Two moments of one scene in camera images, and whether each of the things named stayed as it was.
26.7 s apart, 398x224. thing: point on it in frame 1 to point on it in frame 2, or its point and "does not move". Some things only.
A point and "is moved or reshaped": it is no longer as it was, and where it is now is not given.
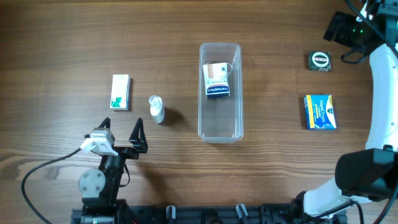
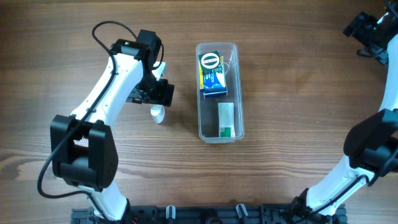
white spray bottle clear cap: (157, 111) does not move
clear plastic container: (221, 120) does not move
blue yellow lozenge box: (319, 111) to (212, 80)
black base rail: (202, 214) does not move
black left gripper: (123, 150) to (160, 93)
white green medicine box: (120, 92) is moved or reshaped
